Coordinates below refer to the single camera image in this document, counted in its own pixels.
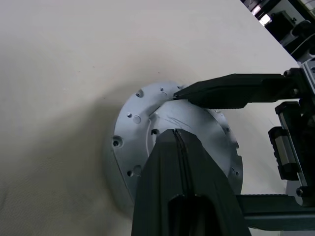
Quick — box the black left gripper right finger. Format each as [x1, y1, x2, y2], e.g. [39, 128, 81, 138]
[176, 129, 252, 236]

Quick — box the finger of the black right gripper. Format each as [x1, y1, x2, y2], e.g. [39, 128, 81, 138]
[235, 193, 315, 223]
[173, 73, 300, 110]

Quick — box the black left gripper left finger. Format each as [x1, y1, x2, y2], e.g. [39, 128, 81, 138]
[131, 129, 188, 236]

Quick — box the silver motor cover with circuit board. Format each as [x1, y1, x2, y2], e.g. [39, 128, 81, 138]
[115, 81, 245, 211]

